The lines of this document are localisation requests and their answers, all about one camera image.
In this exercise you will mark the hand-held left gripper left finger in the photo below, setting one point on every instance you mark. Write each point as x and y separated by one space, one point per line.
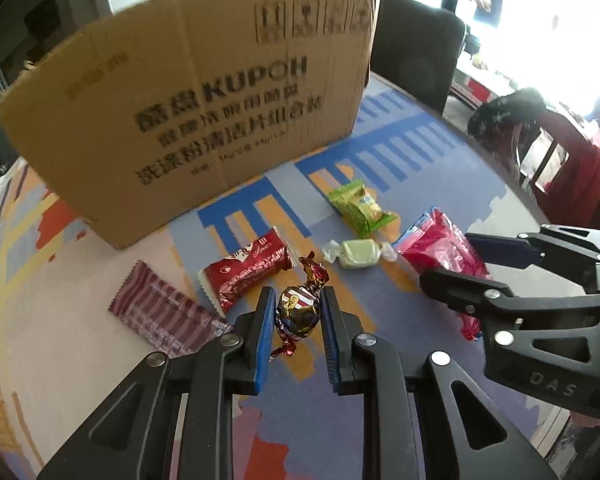
264 340

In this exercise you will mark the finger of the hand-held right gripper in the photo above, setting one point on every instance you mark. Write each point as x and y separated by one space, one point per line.
460 290
497 250

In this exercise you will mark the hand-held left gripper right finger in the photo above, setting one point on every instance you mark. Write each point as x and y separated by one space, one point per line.
330 340

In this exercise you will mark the foil chocolate candy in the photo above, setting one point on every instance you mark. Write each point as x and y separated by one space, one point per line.
297 310

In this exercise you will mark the pink snack bag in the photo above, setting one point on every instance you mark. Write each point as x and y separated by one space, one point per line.
440 250

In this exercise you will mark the brown cardboard box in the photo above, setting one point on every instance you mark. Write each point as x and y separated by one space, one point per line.
180 110

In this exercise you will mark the red snack packet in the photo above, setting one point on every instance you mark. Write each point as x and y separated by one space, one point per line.
245 272

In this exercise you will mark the pale green wrapped candy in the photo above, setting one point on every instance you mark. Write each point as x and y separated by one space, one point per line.
360 252

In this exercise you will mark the maroon striped snack packet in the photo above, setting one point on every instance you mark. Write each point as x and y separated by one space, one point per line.
165 315

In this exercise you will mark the colourful printed table mat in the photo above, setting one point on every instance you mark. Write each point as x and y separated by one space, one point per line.
430 170

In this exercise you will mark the green snack packet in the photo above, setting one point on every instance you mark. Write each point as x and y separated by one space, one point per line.
362 207

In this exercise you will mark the dark green hat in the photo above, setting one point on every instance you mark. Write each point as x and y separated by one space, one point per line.
505 110

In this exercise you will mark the dark upholstered dining chair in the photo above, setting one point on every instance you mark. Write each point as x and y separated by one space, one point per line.
415 50

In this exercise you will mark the dark glass sliding door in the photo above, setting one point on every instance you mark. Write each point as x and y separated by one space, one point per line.
30 15

